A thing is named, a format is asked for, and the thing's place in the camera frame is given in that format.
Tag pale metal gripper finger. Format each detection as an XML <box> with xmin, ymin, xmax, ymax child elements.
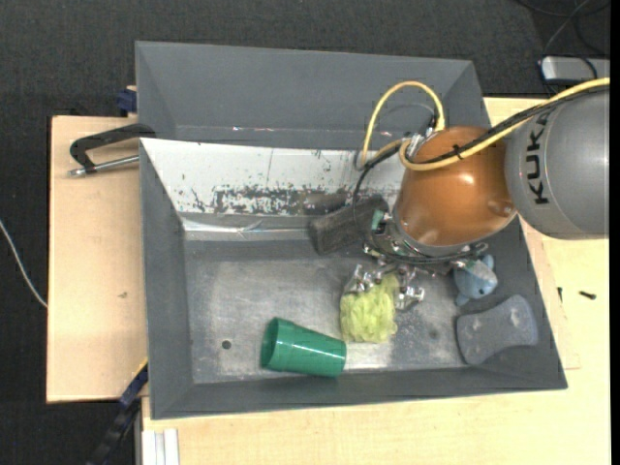
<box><xmin>347</xmin><ymin>263</ymin><xmax>387</xmax><ymax>294</ymax></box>
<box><xmin>392</xmin><ymin>267</ymin><xmax>427</xmax><ymax>312</ymax></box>

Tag green plastic cup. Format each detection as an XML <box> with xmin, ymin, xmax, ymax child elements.
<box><xmin>260</xmin><ymin>316</ymin><xmax>348</xmax><ymax>379</ymax></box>

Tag grey metal bin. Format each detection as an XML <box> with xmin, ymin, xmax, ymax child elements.
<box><xmin>134</xmin><ymin>40</ymin><xmax>569</xmax><ymax>420</ymax></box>

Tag dark green flat block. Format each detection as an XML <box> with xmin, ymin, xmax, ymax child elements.
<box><xmin>308</xmin><ymin>195</ymin><xmax>391</xmax><ymax>256</ymax></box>

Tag grey bone-shaped sponge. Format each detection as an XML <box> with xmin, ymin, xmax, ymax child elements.
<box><xmin>455</xmin><ymin>294</ymin><xmax>540</xmax><ymax>366</ymax></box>

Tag blue toy animal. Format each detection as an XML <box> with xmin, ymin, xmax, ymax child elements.
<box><xmin>452</xmin><ymin>253</ymin><xmax>499</xmax><ymax>308</ymax></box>

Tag yellow-green fluffy cloth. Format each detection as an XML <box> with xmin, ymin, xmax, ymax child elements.
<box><xmin>338</xmin><ymin>275</ymin><xmax>399</xmax><ymax>345</ymax></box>

